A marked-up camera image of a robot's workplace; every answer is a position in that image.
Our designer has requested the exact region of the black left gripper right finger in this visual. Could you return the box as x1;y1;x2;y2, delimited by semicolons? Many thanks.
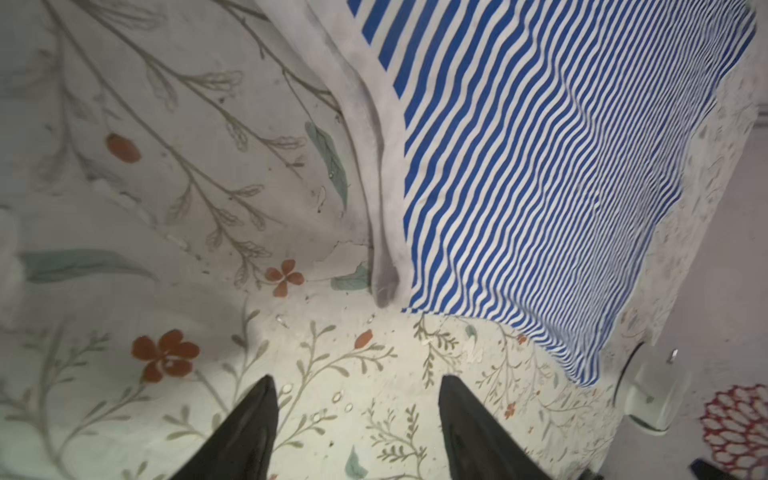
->
438;375;549;480

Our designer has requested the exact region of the blue white striped tank top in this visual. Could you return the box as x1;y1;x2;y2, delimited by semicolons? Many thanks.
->
260;1;756;386

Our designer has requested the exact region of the floral tablecloth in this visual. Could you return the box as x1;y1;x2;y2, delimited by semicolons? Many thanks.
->
1;1;766;479

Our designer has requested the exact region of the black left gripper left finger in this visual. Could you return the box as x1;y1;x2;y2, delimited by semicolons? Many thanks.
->
172;375;279;480

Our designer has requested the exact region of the white alarm clock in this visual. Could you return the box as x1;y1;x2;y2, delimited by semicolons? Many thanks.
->
612;342;692;436

